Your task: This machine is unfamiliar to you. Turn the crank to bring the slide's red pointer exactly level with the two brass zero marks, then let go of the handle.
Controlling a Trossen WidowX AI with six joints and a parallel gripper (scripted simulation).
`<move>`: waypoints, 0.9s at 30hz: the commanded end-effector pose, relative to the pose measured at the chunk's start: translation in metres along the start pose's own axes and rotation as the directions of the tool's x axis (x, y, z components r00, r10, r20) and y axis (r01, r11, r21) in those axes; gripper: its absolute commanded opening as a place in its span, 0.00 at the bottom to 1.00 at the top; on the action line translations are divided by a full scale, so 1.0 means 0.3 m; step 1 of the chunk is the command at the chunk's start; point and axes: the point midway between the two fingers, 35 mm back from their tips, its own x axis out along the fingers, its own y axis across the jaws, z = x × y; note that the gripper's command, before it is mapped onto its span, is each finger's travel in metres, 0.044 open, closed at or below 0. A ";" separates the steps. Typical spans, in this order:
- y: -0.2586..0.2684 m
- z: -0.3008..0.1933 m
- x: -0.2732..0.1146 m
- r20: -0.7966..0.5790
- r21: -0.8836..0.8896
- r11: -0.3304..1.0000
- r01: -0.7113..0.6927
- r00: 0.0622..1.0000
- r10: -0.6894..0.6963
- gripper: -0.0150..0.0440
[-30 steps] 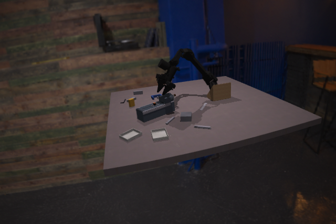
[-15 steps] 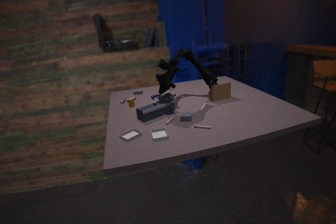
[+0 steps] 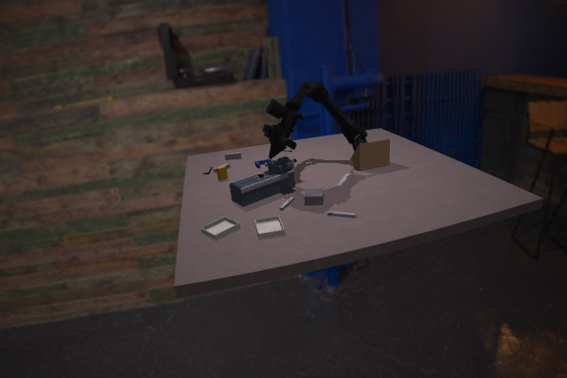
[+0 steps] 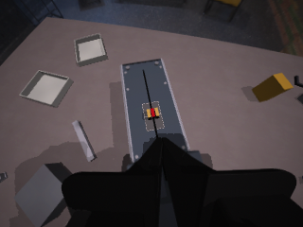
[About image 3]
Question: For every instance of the blue c-clamp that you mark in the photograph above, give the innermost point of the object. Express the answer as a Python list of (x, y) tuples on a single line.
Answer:
[(262, 162)]

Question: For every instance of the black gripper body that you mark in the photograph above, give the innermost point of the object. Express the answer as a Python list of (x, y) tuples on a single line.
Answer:
[(284, 138)]

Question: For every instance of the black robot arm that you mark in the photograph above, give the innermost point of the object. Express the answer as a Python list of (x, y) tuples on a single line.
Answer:
[(349, 128)]

